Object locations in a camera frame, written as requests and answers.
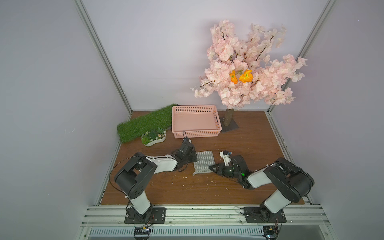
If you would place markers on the aluminium mounting rail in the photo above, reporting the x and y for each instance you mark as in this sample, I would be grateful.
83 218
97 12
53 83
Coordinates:
201 215

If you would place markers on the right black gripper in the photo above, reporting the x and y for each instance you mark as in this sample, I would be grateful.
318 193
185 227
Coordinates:
227 169

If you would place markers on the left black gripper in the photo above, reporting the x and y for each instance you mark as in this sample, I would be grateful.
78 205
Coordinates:
189 153

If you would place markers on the grey striped square dishcloth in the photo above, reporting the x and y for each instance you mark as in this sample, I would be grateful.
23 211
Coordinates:
204 161

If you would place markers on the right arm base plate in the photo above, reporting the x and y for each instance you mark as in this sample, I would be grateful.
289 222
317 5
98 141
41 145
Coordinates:
262 215

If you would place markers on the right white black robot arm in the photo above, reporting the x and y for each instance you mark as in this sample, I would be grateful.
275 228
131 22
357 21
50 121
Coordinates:
291 181

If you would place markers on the circuit board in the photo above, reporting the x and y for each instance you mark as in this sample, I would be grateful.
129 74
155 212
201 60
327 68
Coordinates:
270 232
142 233

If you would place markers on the pink plastic basket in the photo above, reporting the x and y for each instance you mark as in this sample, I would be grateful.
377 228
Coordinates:
197 121

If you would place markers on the pink cherry blossom tree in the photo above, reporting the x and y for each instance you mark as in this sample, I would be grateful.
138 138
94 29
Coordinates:
241 71

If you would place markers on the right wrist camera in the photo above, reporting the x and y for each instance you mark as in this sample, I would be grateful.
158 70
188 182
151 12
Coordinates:
226 156

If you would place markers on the left aluminium frame post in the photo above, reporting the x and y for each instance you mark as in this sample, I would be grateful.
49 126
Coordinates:
86 19

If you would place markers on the grey tree base plate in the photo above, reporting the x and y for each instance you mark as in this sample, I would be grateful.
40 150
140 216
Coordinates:
232 125

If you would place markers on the green artificial grass mat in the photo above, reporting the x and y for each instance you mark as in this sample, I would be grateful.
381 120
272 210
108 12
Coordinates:
136 127

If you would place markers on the aluminium frame post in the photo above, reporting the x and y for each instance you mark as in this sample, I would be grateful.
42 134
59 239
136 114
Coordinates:
86 19
316 28

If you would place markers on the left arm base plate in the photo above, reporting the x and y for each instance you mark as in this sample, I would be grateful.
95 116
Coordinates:
154 215

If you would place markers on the right circuit board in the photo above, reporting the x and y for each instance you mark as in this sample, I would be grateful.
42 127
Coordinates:
270 232

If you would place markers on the small white plant dish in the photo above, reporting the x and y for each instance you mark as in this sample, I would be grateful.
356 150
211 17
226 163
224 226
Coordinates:
153 137

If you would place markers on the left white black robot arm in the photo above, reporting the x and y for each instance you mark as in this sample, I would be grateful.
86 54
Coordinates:
136 174

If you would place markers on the right aluminium frame post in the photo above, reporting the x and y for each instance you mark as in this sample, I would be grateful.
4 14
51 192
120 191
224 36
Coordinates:
316 28

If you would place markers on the left circuit board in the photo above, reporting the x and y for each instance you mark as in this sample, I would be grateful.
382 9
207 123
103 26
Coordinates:
142 233

